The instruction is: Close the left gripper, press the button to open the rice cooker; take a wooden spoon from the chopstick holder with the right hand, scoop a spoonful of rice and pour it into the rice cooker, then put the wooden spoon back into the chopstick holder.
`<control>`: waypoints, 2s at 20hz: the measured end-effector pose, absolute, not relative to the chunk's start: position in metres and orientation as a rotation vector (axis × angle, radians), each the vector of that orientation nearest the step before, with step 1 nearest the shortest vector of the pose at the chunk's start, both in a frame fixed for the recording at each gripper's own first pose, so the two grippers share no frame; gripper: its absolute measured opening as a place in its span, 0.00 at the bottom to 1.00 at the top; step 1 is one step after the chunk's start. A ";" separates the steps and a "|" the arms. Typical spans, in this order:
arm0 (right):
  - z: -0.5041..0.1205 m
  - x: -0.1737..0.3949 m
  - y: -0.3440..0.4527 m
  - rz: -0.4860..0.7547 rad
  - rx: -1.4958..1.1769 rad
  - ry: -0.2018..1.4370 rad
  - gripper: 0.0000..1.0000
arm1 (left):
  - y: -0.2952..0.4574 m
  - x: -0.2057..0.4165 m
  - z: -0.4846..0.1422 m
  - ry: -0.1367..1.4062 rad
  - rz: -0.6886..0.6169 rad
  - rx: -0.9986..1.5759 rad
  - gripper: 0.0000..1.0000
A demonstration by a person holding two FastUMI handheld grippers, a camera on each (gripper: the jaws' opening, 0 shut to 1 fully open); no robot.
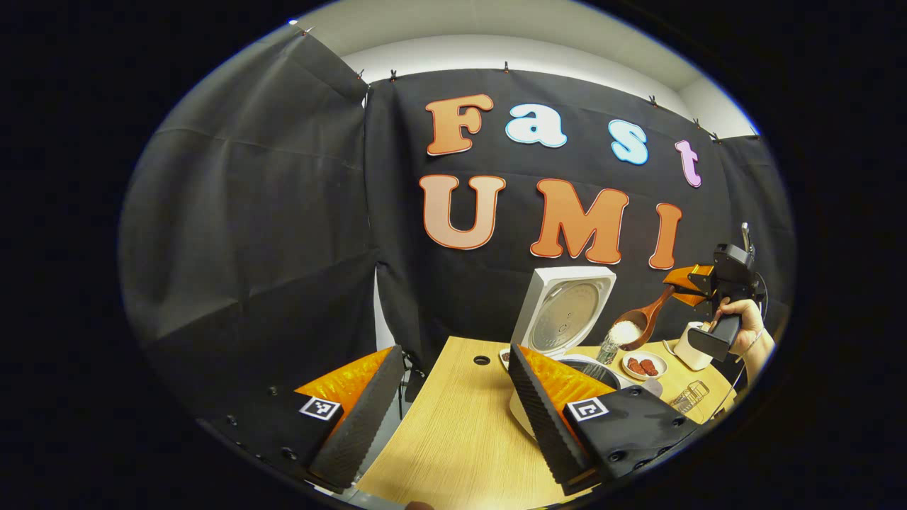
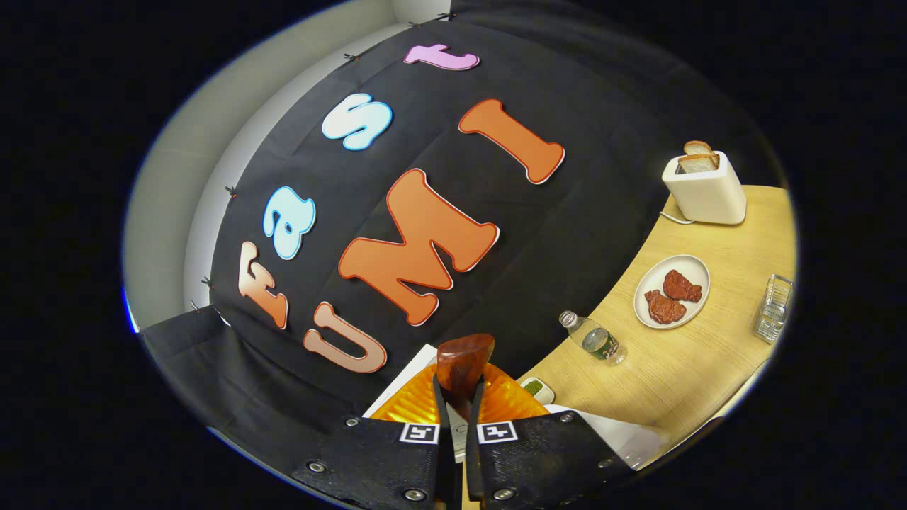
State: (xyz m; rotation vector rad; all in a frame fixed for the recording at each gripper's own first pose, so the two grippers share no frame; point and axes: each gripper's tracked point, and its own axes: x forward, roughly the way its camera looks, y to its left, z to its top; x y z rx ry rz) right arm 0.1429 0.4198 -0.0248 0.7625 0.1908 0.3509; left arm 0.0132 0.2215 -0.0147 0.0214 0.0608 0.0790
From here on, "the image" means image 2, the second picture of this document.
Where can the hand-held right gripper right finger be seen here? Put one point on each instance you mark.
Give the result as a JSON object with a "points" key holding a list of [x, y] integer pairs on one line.
{"points": [[545, 460]]}

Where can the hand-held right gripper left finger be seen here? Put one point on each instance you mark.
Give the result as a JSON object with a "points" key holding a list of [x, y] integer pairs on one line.
{"points": [[375, 460]]}

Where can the brown wooden spoon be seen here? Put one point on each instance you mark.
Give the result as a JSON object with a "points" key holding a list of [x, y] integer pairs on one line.
{"points": [[464, 361]]}

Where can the small white condiment dish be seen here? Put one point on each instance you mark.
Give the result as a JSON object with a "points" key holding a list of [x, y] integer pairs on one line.
{"points": [[535, 388]]}

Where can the clear plastic water bottle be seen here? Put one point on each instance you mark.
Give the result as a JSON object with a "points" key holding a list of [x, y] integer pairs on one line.
{"points": [[599, 341]]}

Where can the red meat piece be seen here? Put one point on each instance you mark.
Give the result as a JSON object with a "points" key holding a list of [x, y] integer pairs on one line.
{"points": [[664, 308], [682, 285]]}

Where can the white oval plate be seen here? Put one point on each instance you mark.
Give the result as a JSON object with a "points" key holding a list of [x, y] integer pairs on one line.
{"points": [[648, 280]]}

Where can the white toaster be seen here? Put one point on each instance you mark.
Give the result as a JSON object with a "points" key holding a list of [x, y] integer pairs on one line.
{"points": [[708, 191]]}

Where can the toasted bread slice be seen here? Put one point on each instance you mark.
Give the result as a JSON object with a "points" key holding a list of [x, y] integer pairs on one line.
{"points": [[698, 163], [697, 147]]}

